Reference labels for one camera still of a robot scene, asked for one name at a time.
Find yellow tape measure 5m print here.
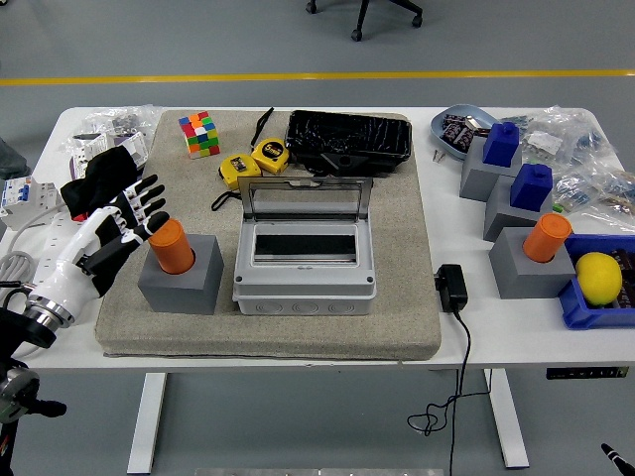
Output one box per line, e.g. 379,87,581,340
249,106,292,176

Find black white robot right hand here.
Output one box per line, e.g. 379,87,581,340
599,441,635,473

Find blue plastic bin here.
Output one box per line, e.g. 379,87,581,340
557,233,635,331

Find black table control panel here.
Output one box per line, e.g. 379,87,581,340
546,366,629,381

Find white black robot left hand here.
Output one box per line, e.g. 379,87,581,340
29,173,171,319

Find black cloth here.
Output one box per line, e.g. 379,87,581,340
60,145,145,222

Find yellow tape measure plain label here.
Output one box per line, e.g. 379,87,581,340
211,154,263,212

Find white power strip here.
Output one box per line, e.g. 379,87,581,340
29,181,95,294

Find clear bag of screws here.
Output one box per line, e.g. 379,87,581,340
83,103,163,140

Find white circuit breaker blue levers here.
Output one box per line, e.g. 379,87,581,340
0,176,39,232

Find blue-grey shallow dish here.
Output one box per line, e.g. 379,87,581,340
430,103,500,161

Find yellow lemon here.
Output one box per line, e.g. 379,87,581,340
574,251,624,306

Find orange cylinder battery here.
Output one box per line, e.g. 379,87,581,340
522,213,573,264
147,218,195,276

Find black plastic tray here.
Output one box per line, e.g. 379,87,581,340
285,109,414,176

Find dark printed packet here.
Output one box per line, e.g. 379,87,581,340
610,247,635,309
441,122,475,150

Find grey electrical box clear lid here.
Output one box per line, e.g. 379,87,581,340
231,176,377,317

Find clear bag of blue parts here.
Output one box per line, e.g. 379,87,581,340
500,103,619,166

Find brown packet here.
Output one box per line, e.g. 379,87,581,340
463,114,492,138

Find blue plastic block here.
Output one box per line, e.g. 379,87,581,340
509,163,554,211
482,121,521,168

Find black office chair base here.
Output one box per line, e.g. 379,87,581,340
306,0,424,43

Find grey holder block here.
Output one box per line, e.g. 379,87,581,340
483,174,555,243
459,136,523,202
488,226,579,300
137,234,224,316

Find black power adapter with cord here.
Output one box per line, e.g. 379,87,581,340
406,263,495,476

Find clear bag of mixed parts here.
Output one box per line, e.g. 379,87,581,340
550,163,635,230

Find grey-brown fabric mat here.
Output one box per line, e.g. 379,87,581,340
93,109,443,362

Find black triangular bracket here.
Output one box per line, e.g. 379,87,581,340
303,151,371,179

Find large colourful puzzle cube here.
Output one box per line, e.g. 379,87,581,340
178,110,221,161

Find white table leg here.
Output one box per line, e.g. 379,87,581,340
483,369,531,470
127,372,168,475

